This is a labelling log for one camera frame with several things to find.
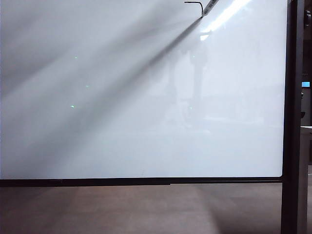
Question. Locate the black whiteboard stand post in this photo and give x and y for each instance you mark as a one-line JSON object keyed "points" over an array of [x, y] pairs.
{"points": [[292, 122]]}

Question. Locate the white glass whiteboard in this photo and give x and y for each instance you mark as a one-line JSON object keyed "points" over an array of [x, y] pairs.
{"points": [[122, 97]]}

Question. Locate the small blue lit screen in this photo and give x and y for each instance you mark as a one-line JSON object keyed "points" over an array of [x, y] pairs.
{"points": [[306, 84]]}

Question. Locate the black post knob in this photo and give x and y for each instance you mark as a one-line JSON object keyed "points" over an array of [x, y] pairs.
{"points": [[308, 17]]}

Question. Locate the white marker pen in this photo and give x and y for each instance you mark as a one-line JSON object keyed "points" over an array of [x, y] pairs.
{"points": [[209, 7]]}

